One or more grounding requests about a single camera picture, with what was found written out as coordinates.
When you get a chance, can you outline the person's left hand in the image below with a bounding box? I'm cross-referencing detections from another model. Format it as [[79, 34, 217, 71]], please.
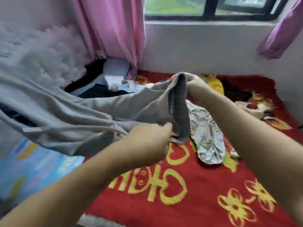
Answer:
[[115, 122, 174, 169]]

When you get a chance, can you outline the person's right hand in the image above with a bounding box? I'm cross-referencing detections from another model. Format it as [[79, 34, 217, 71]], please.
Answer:
[[182, 72, 215, 108]]

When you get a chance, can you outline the pile of mixed clothes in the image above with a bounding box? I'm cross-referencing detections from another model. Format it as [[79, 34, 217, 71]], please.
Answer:
[[64, 58, 285, 166]]

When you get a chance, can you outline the grey garment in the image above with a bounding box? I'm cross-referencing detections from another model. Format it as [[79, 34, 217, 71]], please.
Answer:
[[0, 64, 192, 157]]

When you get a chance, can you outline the person's right forearm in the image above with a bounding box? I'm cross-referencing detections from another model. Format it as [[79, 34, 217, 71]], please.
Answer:
[[194, 85, 303, 225]]

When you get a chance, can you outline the person's left forearm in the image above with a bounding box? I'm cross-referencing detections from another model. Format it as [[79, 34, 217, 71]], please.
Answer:
[[0, 149, 126, 227]]

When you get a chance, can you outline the red and yellow blanket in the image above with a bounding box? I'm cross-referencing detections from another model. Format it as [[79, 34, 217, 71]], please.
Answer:
[[0, 68, 303, 227]]

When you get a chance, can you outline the pale blue pillow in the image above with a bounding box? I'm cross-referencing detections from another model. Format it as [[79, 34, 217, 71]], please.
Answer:
[[101, 57, 132, 81]]

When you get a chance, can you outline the dark framed window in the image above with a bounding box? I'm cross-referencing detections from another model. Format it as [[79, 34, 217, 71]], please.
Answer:
[[144, 0, 290, 22]]

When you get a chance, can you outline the wide pink curtain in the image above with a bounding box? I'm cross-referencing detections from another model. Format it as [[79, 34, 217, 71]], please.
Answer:
[[70, 0, 146, 79]]

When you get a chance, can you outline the narrow pink curtain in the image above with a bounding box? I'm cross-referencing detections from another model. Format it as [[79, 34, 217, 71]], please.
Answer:
[[257, 0, 303, 60]]

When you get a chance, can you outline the blue patterned pillow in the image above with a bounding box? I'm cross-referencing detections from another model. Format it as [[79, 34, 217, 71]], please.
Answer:
[[0, 137, 87, 206]]

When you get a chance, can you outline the white tufted headboard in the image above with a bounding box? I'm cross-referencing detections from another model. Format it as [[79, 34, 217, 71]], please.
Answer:
[[0, 20, 93, 140]]

